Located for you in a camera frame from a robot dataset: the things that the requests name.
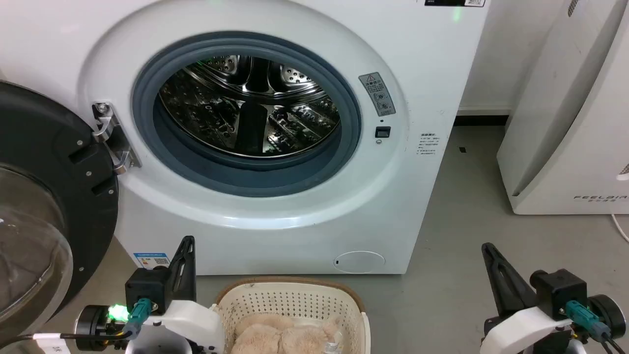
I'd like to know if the grey warning sticker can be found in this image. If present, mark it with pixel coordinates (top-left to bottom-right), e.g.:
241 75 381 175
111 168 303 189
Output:
358 72 397 118

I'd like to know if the gripper teal-plug cable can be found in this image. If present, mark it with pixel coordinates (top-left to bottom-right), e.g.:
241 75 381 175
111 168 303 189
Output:
565 300 629 354
0 298 152 346

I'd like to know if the thin white power cable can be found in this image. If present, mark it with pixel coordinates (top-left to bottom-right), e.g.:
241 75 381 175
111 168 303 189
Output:
611 213 629 244

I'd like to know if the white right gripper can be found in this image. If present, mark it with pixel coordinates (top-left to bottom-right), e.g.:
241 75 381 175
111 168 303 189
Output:
481 242 627 354

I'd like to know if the grey rubber door gasket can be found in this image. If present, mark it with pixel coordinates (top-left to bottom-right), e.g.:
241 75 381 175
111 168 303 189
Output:
132 37 363 198

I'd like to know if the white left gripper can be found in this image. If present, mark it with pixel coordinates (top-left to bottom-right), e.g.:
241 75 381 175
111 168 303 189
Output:
76 236 225 354

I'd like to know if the blue energy label sticker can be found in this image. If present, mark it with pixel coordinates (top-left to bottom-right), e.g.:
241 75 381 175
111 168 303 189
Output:
134 253 171 269

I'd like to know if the stainless steel washing machine drum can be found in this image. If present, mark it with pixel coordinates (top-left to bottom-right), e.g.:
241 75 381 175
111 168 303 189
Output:
158 55 341 159

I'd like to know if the beige fluffy plush toy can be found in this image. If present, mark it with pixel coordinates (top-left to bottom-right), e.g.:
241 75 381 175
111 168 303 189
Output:
231 314 344 354

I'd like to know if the white front-load washing machine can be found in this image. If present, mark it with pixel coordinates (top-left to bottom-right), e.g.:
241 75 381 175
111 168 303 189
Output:
0 0 492 276

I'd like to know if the right gripper teal-plug cable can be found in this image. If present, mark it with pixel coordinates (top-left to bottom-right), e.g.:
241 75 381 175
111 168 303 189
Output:
565 300 629 354

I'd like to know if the cream perforated laundry basket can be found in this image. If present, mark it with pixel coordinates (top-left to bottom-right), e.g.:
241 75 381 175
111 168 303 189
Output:
212 276 372 354

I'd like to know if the chrome washing machine door hinge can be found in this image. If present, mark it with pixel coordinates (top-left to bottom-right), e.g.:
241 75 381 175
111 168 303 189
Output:
92 102 142 175

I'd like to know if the white air purifier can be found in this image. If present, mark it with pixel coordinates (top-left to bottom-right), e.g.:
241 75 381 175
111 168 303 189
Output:
496 0 629 215

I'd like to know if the left gripper teal-plug cable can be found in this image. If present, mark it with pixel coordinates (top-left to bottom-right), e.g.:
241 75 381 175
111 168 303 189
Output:
0 298 152 346

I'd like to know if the washing machine door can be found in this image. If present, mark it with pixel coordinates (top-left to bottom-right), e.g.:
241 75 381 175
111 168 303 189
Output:
0 81 120 340

